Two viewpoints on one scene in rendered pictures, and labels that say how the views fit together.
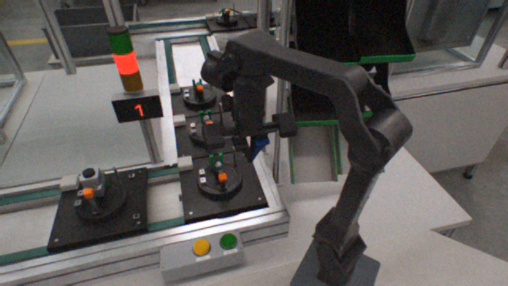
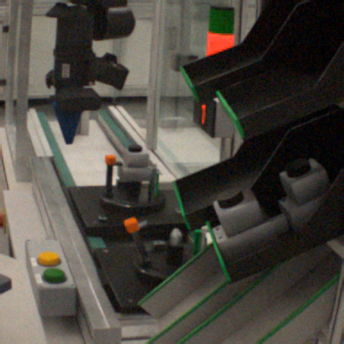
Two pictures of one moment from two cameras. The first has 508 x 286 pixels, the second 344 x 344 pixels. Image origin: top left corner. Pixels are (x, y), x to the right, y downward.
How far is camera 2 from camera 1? 1.30 m
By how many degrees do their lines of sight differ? 77
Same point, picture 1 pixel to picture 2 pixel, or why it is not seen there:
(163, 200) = not seen: hidden behind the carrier
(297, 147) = (213, 283)
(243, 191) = (149, 288)
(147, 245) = (62, 232)
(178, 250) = (49, 248)
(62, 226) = (97, 189)
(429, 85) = not seen: outside the picture
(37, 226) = not seen: hidden behind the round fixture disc
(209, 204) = (121, 263)
